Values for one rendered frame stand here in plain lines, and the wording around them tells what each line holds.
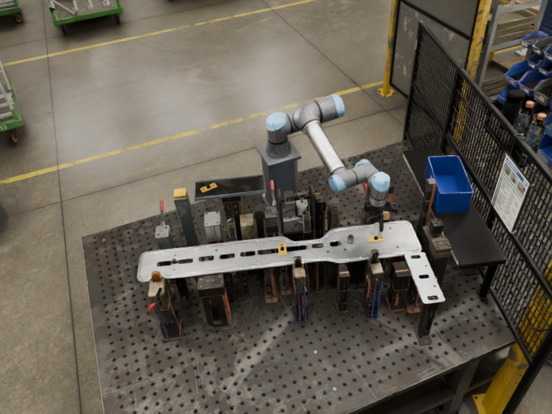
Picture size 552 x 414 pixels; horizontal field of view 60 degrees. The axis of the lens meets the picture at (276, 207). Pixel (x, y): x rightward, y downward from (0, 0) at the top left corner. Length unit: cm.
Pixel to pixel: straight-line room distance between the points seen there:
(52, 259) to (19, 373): 97
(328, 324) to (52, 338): 200
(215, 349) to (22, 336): 174
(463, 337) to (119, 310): 173
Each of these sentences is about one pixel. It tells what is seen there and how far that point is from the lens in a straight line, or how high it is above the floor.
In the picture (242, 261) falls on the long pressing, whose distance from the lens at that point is 234.
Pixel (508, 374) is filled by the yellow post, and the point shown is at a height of 46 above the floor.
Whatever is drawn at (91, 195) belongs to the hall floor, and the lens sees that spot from 466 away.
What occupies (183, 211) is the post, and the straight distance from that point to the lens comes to 258.
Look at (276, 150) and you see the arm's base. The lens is 274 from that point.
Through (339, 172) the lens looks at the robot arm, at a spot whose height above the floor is 142.
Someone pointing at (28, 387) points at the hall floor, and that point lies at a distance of 355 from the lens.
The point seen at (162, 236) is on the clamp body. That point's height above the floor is 106.
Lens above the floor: 275
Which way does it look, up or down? 42 degrees down
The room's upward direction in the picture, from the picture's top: 5 degrees counter-clockwise
